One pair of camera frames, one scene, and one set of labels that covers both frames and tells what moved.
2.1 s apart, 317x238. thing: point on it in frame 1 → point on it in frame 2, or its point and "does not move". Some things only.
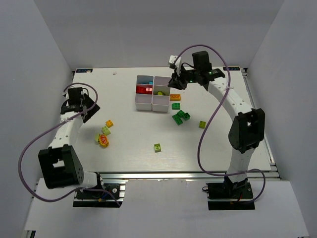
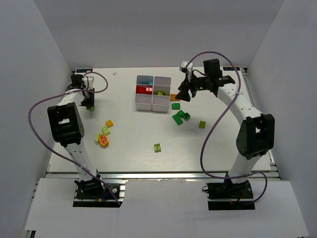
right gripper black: [179, 81] → [188, 86]
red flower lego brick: [149, 89] does not move
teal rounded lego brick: [144, 79] does not move
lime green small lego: [202, 124] does not move
